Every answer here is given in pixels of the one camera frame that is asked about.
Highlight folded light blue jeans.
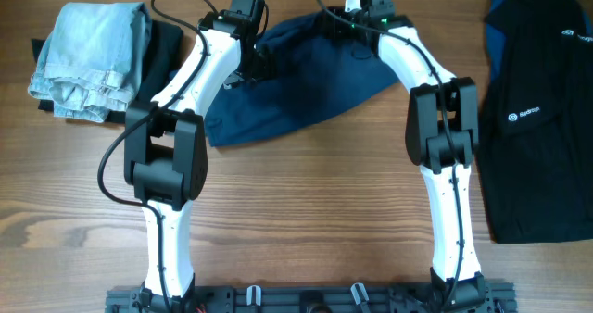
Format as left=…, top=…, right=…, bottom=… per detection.
left=28, top=2, right=152, bottom=123

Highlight black logo shirt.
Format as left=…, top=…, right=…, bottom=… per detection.
left=476, top=0, right=592, bottom=244

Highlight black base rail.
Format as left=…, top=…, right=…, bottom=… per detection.
left=104, top=282, right=519, bottom=313

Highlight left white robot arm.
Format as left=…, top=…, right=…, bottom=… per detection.
left=124, top=0, right=271, bottom=312

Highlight blue garment under shirt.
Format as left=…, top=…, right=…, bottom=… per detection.
left=484, top=0, right=593, bottom=82

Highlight dark blue shorts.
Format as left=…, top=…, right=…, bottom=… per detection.
left=205, top=12, right=398, bottom=147

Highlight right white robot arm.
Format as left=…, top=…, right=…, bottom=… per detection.
left=331, top=0, right=486, bottom=312

